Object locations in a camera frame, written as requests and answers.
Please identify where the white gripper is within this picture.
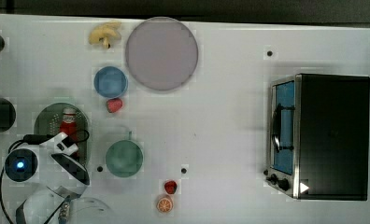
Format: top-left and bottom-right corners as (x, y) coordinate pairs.
(48, 133), (78, 156)

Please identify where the red plush ketchup bottle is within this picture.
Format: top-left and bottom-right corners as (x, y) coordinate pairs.
(59, 107), (78, 147)

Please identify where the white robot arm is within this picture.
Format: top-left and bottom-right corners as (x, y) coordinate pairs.
(1, 133), (114, 224)

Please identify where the grey-green oval strainer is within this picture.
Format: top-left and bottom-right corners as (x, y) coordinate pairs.
(34, 103), (91, 165)

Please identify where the teal green mug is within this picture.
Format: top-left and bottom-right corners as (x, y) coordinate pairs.
(105, 132), (144, 178)

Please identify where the plush strawberry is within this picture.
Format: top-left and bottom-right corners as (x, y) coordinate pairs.
(106, 98), (123, 113)

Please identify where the blue bowl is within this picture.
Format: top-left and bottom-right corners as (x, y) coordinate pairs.
(93, 66), (128, 99)

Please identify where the small red toy fruit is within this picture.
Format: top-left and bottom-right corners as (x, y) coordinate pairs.
(164, 180), (178, 194)

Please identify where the toy orange slice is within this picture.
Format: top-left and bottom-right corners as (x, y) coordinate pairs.
(156, 195), (174, 213)

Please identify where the yellow plush banana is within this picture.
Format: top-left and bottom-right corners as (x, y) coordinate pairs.
(88, 21), (121, 49)

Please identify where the lilac round plate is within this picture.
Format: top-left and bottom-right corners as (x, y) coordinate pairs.
(125, 17), (199, 91)

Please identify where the silver black toaster oven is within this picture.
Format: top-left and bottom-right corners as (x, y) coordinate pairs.
(263, 74), (370, 201)

